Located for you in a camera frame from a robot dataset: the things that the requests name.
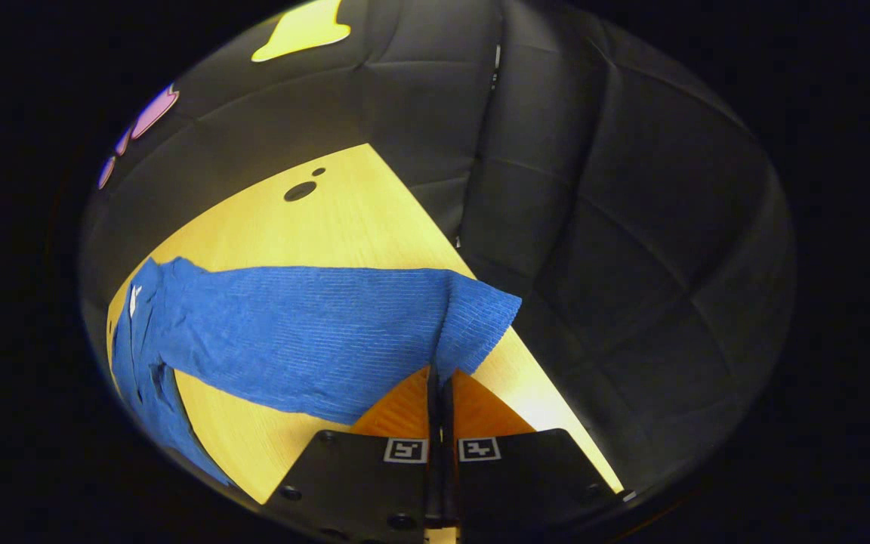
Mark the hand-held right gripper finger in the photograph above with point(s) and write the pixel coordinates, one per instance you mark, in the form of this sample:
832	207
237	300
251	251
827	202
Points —
434	468
448	468

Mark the blue button-up shirt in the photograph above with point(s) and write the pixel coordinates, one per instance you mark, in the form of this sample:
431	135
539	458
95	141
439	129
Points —
314	332

